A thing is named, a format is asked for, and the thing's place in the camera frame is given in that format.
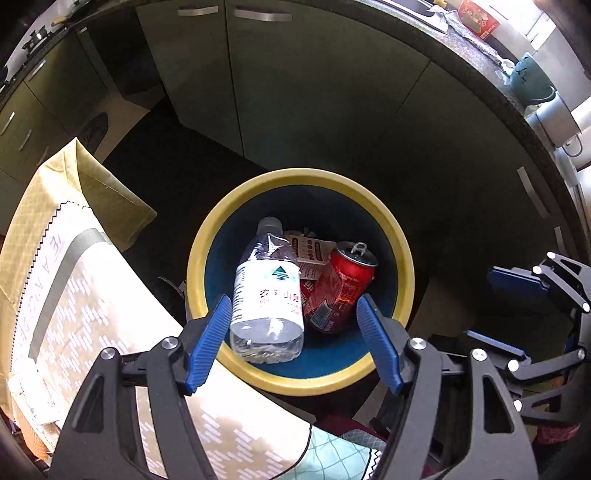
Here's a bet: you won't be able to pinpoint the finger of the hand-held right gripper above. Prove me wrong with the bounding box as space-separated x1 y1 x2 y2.
463 329 587 428
488 251 591 324

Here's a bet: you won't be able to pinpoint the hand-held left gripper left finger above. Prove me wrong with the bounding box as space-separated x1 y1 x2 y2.
48 294 233 480

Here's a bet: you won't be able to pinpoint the blue bin with yellow rim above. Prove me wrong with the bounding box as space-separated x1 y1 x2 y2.
187 167 415 398

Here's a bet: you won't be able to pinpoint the person's red patterned clothing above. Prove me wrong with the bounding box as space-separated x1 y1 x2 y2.
536 422 580 445

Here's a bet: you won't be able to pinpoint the red and white carton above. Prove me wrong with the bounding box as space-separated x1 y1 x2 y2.
283 231 338 282

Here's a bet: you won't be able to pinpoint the orange honeycomb textured object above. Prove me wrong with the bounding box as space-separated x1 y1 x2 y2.
16 422 61 450

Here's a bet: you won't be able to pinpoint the green lower cabinets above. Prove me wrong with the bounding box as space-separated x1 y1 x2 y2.
0 0 573 324

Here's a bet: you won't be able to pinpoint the teal mug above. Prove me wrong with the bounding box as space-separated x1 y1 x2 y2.
509 53 557 104

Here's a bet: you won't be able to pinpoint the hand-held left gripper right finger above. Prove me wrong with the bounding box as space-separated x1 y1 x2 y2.
355 294 541 480

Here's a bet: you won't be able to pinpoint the red box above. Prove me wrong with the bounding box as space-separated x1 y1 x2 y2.
457 0 502 40

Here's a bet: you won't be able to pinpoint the grey cloth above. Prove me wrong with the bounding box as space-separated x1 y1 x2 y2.
427 2 513 65

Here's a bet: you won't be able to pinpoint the dark stone countertop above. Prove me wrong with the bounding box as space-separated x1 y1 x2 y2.
0 0 591 278

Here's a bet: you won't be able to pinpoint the red soda can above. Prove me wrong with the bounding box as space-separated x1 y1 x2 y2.
302 241 379 334

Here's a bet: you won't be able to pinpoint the clear plastic water bottle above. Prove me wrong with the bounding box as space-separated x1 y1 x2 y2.
229 217 305 365

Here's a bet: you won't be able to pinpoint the grey mug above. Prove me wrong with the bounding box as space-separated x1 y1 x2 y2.
526 92 583 148

